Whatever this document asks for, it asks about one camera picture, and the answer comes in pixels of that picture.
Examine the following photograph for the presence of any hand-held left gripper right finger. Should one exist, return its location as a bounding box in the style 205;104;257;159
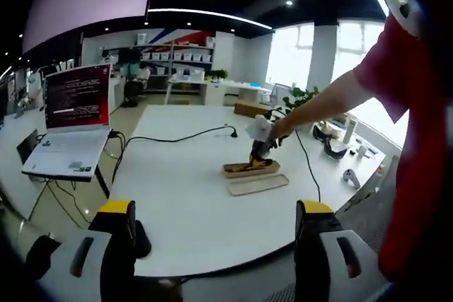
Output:
295;199;394;302

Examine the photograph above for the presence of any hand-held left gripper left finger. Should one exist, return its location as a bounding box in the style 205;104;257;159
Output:
35;199;137;302

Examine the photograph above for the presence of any beige cutlery case base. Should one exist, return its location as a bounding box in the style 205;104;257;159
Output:
222;160;282;179

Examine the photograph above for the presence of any beige cutlery case lid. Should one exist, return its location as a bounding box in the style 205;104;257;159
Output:
226;173;290;197

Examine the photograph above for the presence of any person's right hand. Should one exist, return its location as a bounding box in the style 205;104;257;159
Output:
268;117;295;150

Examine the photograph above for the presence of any brown cardboard box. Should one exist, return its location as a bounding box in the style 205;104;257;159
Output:
233;101;273;118

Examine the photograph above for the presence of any black computer mouse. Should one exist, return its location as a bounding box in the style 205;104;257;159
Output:
133;219;153;259

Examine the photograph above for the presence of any potted green plant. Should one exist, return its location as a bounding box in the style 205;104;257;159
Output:
282;86;321;112

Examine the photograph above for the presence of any black and white headset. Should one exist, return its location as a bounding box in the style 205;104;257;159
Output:
310;123;331;141
323;137;350;162

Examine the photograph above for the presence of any green plant on white cabinet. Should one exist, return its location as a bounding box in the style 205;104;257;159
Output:
205;69;229;81

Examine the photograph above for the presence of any black laptop stand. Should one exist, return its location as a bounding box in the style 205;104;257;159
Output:
26;132;117;221

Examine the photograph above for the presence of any grey mesh office chair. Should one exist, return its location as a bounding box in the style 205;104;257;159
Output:
336;155;401;250

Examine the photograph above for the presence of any white game controller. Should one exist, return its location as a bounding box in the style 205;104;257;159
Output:
341;168;362;190

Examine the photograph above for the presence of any storage shelf with white bins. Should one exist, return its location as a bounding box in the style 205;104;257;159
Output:
140;43;215;66

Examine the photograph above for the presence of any person in red shirt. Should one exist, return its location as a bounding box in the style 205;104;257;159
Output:
352;15;453;281

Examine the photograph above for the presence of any white laptop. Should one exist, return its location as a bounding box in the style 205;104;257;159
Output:
21;64;113;182

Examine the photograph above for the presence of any black power cable with plug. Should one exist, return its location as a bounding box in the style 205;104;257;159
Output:
113;123;240;175

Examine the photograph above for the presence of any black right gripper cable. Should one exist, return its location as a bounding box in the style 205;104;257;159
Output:
272;107;322;203

